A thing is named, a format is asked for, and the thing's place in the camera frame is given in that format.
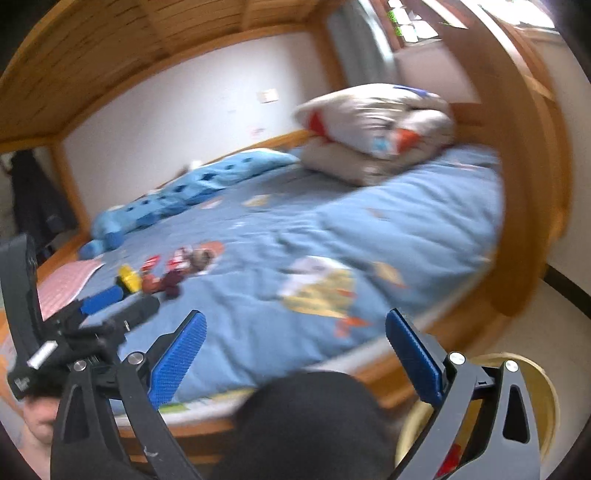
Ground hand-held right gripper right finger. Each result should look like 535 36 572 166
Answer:
385 308 541 480

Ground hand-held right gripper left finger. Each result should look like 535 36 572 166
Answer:
50 310 207 480

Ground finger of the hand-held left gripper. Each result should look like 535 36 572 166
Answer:
78 284 123 319
108 295 160 331

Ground amber plastic bottle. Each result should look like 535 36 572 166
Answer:
115 264 141 294

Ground yellow round bin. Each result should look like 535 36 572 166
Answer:
396 353 561 480

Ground person's left hand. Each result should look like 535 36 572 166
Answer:
22 396 60 449

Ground dark red plush toy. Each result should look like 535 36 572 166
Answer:
141 271 184 299

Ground pink checked mat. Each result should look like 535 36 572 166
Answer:
37 259 106 321

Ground small blue bolster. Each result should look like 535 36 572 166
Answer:
78 233 125 259

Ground red and white wrapper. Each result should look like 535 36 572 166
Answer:
167 249 193 271

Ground brown crumpled wrapper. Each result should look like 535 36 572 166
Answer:
189 247 218 276

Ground dark hanging clothes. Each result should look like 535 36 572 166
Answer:
9 150 79 254

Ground person's dark trouser leg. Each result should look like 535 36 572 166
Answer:
210 371 398 480

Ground blue patterned pillow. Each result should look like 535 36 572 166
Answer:
90 148 301 241

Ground blue printed blanket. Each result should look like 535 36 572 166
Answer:
34 143 506 416

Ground white and red pillow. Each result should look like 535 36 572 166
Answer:
293 83 458 186

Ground grey curtain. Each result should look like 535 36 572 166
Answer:
330 0 400 90

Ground window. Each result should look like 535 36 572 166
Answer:
385 0 561 47

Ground wooden bunk bed frame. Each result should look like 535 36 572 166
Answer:
0 0 573 464

